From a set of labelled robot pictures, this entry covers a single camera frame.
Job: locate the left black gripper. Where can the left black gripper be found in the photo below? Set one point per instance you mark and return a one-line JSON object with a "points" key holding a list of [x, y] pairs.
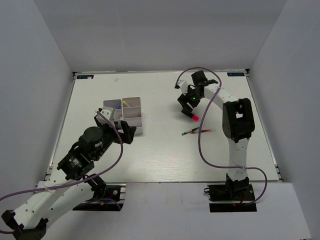
{"points": [[129, 131]]}

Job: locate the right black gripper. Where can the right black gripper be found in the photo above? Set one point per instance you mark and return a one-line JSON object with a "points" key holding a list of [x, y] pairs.
{"points": [[185, 99]]}

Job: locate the pink highlighter marker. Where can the pink highlighter marker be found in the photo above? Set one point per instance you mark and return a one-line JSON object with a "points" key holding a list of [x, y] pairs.
{"points": [[195, 118]]}

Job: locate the yellow-capped white pen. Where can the yellow-capped white pen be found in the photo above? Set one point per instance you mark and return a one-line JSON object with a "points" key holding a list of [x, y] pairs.
{"points": [[126, 104]]}

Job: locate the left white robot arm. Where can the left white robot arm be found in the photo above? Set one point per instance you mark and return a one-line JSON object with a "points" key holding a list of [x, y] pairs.
{"points": [[69, 183]]}

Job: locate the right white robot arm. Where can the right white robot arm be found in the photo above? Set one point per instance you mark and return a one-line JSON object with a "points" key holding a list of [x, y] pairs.
{"points": [[237, 125]]}

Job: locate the green gel pen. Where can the green gel pen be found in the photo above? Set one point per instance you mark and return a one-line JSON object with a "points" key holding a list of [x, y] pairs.
{"points": [[189, 131]]}

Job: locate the right white organizer box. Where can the right white organizer box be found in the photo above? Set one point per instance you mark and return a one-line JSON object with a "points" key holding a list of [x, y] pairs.
{"points": [[133, 115]]}

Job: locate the red gel pen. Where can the red gel pen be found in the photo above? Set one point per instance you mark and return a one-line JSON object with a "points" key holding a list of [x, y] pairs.
{"points": [[201, 131]]}

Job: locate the right blue table label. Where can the right blue table label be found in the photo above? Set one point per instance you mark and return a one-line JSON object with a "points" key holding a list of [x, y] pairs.
{"points": [[235, 74]]}

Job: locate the blue table label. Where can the blue table label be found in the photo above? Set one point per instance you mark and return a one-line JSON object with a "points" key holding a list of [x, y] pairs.
{"points": [[85, 77], [235, 74]]}

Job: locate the left blue table label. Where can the left blue table label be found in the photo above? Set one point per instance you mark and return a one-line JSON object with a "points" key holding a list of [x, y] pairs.
{"points": [[85, 77]]}

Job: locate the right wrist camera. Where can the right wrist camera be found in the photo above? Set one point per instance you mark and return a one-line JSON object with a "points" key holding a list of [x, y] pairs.
{"points": [[182, 85]]}

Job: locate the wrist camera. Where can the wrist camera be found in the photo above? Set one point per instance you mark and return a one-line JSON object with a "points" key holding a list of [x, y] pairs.
{"points": [[104, 113], [182, 85]]}

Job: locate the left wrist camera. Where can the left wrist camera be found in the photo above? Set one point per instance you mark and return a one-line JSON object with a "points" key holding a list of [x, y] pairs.
{"points": [[104, 113]]}

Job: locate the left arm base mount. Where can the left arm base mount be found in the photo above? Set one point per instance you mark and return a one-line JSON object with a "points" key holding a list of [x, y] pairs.
{"points": [[106, 197]]}

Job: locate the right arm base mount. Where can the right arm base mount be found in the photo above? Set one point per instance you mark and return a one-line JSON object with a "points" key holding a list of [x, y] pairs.
{"points": [[231, 197]]}

